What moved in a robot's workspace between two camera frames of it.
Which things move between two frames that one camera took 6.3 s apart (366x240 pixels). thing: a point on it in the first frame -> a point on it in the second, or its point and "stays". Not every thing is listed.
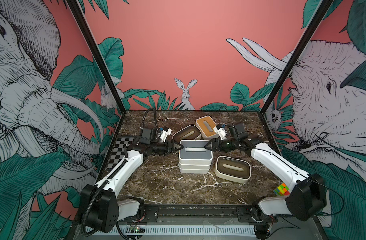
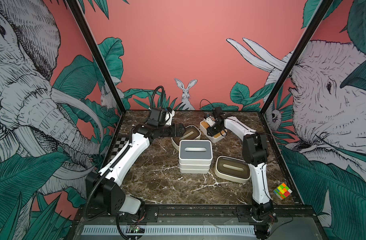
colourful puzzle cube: (282, 190) stays
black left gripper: (173, 148) -> (174, 133)
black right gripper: (215, 142) -> (211, 132)
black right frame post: (324, 7) stays
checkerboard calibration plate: (118, 153) stays
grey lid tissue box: (194, 152) stays
